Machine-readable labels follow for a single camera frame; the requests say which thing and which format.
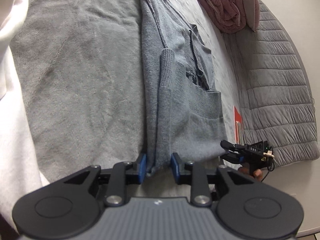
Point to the red card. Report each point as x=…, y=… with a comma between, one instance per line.
x=237, y=126

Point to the person's right hand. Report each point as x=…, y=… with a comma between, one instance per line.
x=246, y=169

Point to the pink folded quilt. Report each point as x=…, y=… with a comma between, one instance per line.
x=227, y=15

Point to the grey quilted headboard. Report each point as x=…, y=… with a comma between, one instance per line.
x=275, y=98

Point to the grey knit sweater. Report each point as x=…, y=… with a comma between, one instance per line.
x=183, y=108

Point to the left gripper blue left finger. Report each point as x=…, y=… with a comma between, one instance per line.
x=120, y=176

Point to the pink and grey pillow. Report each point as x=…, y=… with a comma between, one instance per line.
x=252, y=12

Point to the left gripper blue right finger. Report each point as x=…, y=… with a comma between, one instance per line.
x=193, y=174

